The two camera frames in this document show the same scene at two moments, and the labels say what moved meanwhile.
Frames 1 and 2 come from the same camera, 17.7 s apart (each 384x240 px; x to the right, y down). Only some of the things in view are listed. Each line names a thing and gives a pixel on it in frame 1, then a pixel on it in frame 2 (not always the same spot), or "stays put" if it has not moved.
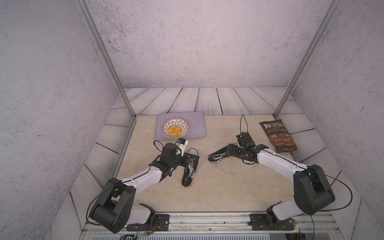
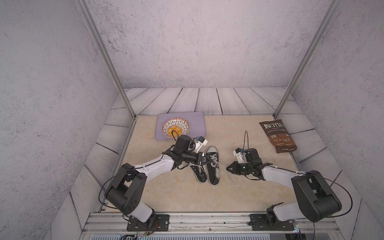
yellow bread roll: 174,131 stays put
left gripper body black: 181,161 to 195,158
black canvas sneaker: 218,155 to 213,169
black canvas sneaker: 189,172 to 199,173
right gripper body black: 236,151 to 243,168
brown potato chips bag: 276,131 stays put
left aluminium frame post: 98,39 stays put
